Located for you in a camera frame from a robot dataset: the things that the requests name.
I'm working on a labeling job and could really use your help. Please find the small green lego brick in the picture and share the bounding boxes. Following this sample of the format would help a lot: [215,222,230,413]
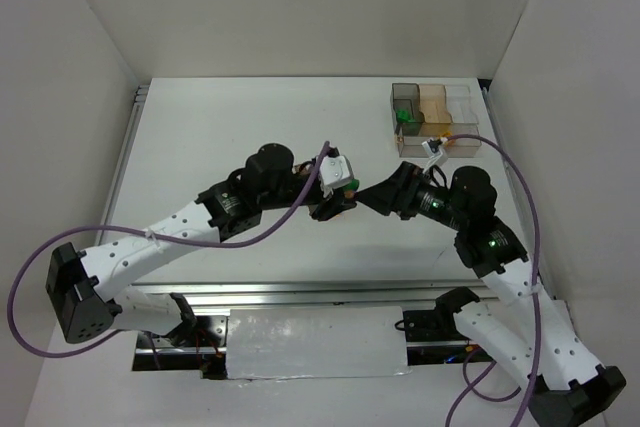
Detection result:
[395,109,415,124]

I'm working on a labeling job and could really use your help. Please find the yellow flower lego brick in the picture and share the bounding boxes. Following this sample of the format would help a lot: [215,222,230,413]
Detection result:
[439,136,455,145]

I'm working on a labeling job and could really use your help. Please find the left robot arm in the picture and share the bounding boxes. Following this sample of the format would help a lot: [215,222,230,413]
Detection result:
[46,143,359,345]

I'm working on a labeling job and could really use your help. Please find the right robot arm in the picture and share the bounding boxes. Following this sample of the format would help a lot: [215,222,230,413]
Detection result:
[356,162,626,426]

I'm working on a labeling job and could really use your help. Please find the long front clear container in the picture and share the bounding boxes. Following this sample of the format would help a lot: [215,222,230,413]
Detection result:
[395,123,481,158]

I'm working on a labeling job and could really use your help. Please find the smoky grey container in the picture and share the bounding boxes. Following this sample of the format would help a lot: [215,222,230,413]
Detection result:
[391,83,424,137]

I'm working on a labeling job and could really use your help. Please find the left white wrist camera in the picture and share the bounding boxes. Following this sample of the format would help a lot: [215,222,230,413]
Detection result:
[318,155,354,196]

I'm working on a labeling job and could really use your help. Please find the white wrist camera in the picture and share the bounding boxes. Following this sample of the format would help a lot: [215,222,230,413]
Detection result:
[318,155,354,196]
[422,137,448,171]

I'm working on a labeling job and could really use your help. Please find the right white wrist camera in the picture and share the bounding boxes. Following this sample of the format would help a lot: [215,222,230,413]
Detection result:
[422,137,448,171]

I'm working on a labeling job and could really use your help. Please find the aluminium frame rail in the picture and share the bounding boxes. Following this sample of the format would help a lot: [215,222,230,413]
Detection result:
[136,280,497,312]

